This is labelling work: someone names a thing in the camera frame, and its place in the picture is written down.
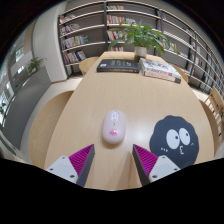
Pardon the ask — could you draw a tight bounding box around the pink computer mouse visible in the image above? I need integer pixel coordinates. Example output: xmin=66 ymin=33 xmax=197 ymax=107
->
xmin=101 ymin=109 xmax=127 ymax=145

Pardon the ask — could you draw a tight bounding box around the red and white book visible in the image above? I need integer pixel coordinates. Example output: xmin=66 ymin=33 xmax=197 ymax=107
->
xmin=141 ymin=68 xmax=182 ymax=84

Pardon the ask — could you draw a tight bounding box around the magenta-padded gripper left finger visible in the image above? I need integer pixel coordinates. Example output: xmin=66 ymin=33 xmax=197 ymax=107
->
xmin=45 ymin=143 xmax=96 ymax=188

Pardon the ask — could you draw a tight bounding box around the black cartoon face mouse pad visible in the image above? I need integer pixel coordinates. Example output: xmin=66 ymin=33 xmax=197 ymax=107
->
xmin=148 ymin=115 xmax=200 ymax=170

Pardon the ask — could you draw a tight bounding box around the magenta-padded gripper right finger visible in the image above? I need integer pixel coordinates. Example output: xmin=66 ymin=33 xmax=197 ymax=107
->
xmin=131 ymin=143 xmax=182 ymax=187

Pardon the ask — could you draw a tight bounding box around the grey bookshelf unit with books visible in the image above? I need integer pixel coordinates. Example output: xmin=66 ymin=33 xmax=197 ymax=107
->
xmin=57 ymin=0 xmax=224 ymax=101

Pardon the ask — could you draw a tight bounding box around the light wooden round-back chair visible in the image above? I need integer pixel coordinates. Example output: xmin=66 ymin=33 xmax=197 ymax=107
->
xmin=78 ymin=55 xmax=101 ymax=76
xmin=169 ymin=63 xmax=190 ymax=84
xmin=28 ymin=90 xmax=75 ymax=169
xmin=199 ymin=99 xmax=221 ymax=154

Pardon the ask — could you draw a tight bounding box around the wooden frame chair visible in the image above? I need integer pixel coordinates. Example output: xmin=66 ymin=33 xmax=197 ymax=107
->
xmin=203 ymin=86 xmax=224 ymax=144

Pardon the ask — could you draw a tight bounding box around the small green background plant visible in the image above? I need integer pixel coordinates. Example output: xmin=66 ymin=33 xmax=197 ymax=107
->
xmin=26 ymin=56 xmax=46 ymax=76

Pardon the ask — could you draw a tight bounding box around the white illustrated book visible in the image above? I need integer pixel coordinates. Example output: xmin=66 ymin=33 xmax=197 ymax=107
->
xmin=138 ymin=57 xmax=183 ymax=80

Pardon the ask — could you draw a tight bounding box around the potted green plant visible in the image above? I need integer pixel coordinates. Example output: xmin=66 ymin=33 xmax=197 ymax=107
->
xmin=108 ymin=20 xmax=179 ymax=63

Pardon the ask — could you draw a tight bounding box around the black hardcover book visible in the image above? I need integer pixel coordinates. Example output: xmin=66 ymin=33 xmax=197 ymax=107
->
xmin=96 ymin=58 xmax=141 ymax=74

